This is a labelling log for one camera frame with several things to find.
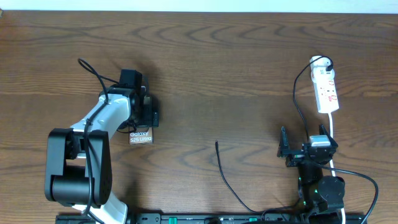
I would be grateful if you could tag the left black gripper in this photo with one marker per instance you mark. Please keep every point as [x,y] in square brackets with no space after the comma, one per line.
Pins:
[152,116]

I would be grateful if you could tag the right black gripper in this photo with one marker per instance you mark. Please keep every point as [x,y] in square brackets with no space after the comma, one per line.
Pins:
[295,157]

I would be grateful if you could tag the Galaxy S25 Ultra smartphone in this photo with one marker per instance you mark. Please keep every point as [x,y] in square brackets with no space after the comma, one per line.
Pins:
[141,136]

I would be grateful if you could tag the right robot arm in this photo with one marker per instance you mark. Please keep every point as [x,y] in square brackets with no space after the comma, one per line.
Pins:
[319,194]

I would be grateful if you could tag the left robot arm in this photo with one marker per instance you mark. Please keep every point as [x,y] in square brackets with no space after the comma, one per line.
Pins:
[78,171]

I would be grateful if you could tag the white power strip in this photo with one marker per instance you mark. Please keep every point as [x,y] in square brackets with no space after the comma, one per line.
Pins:
[322,75]

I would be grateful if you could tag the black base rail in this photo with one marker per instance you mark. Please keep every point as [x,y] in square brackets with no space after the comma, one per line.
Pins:
[156,218]

